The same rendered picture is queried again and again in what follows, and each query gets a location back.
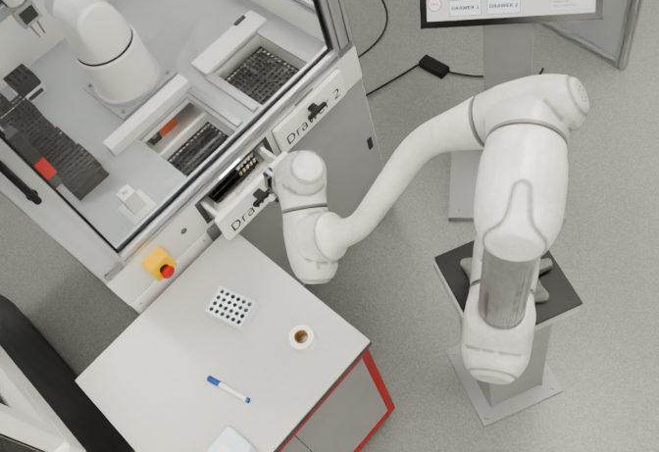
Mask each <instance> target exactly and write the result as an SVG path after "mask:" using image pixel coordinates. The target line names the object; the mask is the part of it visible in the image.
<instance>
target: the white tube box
mask: <svg viewBox="0 0 659 452"><path fill-rule="evenodd" d="M258 309H259V305H258V304H257V303H256V302H255V301H253V300H251V299H249V298H247V297H244V296H242V295H240V294H238V293H236V292H233V291H231V290H229V289H227V288H225V287H222V286H220V287H219V288H218V290H217V292H216V293H215V295H214V296H213V298H212V300H211V301H210V303H209V305H208V306H207V308H206V309H205V312H206V313H207V314H208V315H209V316H210V317H212V318H214V319H216V320H219V321H221V322H223V323H225V324H227V325H229V326H232V327H234V328H236V329H238V330H241V331H243V332H245V331H246V329H247V328H248V326H249V324H250V323H251V321H252V319H253V317H254V316H255V314H256V312H257V311H258Z"/></svg>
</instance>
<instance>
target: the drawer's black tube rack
mask: <svg viewBox="0 0 659 452"><path fill-rule="evenodd" d="M255 160H256V159H255ZM251 162H252V161H251ZM252 164H253V165H252V166H249V164H248V166H249V169H246V168H245V170H246V172H245V173H244V172H242V176H240V175H239V174H238V175H237V176H235V177H234V178H233V179H232V180H231V181H230V182H229V183H228V184H227V185H226V186H225V187H224V188H223V189H222V190H221V191H220V192H219V193H218V194H217V195H216V196H215V197H212V196H211V195H210V194H209V195H208V196H209V197H210V198H211V199H213V200H214V201H215V202H216V203H219V202H221V200H222V199H223V198H224V197H225V196H226V195H227V194H228V193H229V192H230V191H231V190H232V189H233V188H234V187H235V186H236V185H238V183H239V182H240V181H241V180H242V179H243V178H244V177H245V176H246V175H247V174H248V173H249V172H250V171H251V170H252V169H255V166H256V165H258V164H259V162H258V161H257V160H256V162H255V163H253V162H252Z"/></svg>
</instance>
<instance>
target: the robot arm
mask: <svg viewBox="0 0 659 452"><path fill-rule="evenodd" d="M588 110H589V100H588V97H587V94H586V91H585V89H584V87H583V85H582V83H581V82H580V81H579V80H578V79H577V78H575V77H571V76H568V75H551V74H549V75H531V76H527V77H522V78H519V79H515V80H512V81H508V82H505V83H502V84H499V85H496V86H494V87H492V88H490V89H489V90H487V91H485V92H483V93H480V94H478V95H476V96H473V97H471V98H470V99H468V100H466V101H465V102H463V103H461V104H459V105H458V106H456V107H454V108H452V109H450V110H448V111H446V112H444V113H443V114H441V115H439V116H437V117H435V118H433V119H431V120H429V121H427V122H425V123H424V124H422V125H421V126H419V127H417V128H416V129H415V130H414V131H412V132H411V133H410V134H409V135H408V136H407V137H406V138H405V139H404V140H403V141H402V143H401V144H400V145H399V146H398V147H397V149H396V150H395V152H394V153H393V154H392V156H391V157H390V159H389V160H388V162H387V163H386V165H385V167H384V168H383V170H382V171H381V173H380V175H379V176H378V178H377V179H376V181H375V182H374V184H373V186H372V187H371V189H370V190H369V192H368V193H367V195H366V196H365V198H364V199H363V201H362V202H361V204H360V205H359V207H358V208H357V210H356V211H355V212H354V213H353V214H352V215H351V216H350V217H348V218H346V219H342V218H341V217H340V216H339V215H338V214H336V213H332V212H329V210H328V204H327V169H326V165H325V162H324V161H323V159H322V158H321V157H320V155H318V154H317V153H315V152H313V151H311V150H300V151H293V152H291V153H289V154H287V155H286V156H285V157H283V158H282V159H281V161H280V162H279V164H278V166H277V168H276V171H275V172H273V170H272V168H271V167H268V168H267V169H266V170H265V171H264V172H263V176H264V182H265V187H266V188H270V190H269V193H270V194H271V195H270V196H269V197H268V200H270V202H272V201H274V200H275V201H276V202H277V203H278V202H280V205H281V211H282V219H283V236H284V242H285V247H286V252H287V256H288V260H289V263H290V266H291V267H292V270H293V271H294V273H295V275H296V276H297V278H299V279H300V280H301V281H302V282H304V283H308V284H317V283H326V282H328V281H330V280H331V279H332V278H333V277H334V275H335V273H336V270H337V267H338V259H339V258H341V257H342V256H343V255H344V254H345V252H346V250H347V247H349V246H351V245H353V244H355V243H357V242H359V241H361V240H362V239H364V238H365V237H366V236H368V235H369V234H370V233H371V232H372V231H373V230H374V229H375V228H376V227H377V225H378V224H379V223H380V221H381V220H382V219H383V217H384V216H385V215H386V213H387V212H388V211H389V209H390V208H391V207H392V205H393V204H394V203H395V201H396V200H397V199H398V197H399V196H400V195H401V193H402V192H403V191H404V189H405V188H406V187H407V185H408V184H409V183H410V181H411V180H412V179H413V177H414V176H415V175H416V174H417V172H418V171H419V170H420V169H421V167H422V166H423V165H424V164H425V163H426V162H427V161H429V160H430V159H431V158H433V157H434V156H436V155H438V154H441V153H445V152H452V151H464V150H483V151H482V156H481V160H480V165H479V170H478V176H477V183H476V191H475V200H474V222H475V227H476V231H477V236H476V238H475V243H474V251H473V258H464V259H463V260H461V262H460V267H461V269H462V270H463V271H464V272H465V274H466V275H467V277H468V280H469V282H470V290H469V295H468V298H467V302H466V307H465V311H464V317H463V324H462V332H461V347H460V350H461V355H462V358H463V361H464V364H465V367H466V369H467V371H468V372H469V373H470V374H471V375H472V376H473V377H474V378H476V379H478V380H481V381H485V382H489V383H495V384H508V383H511V382H512V381H514V380H515V379H517V378H518V377H519V376H520V375H521V374H522V372H523V371H524V370H525V368H526V367H527V365H528V363H529V361H530V356H531V352H532V341H533V334H534V326H535V318H536V314H535V307H534V304H535V303H545V302H547V301H548V298H549V294H548V292H547V291H546V290H545V289H544V287H543V286H542V285H541V283H540V281H539V278H538V275H540V274H542V273H544V272H546V271H548V270H550V269H552V268H553V266H552V264H553V263H552V261H551V259H549V258H547V259H540V257H541V256H542V255H544V254H545V253H546V252H547V251H548V249H549V248H550V247H551V246H552V244H553V243H554V241H555V240H556V238H557V236H558V234H559V232H560V229H561V226H562V223H563V218H564V213H565V207H566V199H567V191H568V178H569V164H568V143H569V139H570V131H571V130H574V129H577V128H579V127H580V126H581V125H582V123H583V122H584V120H585V119H586V117H587V112H588Z"/></svg>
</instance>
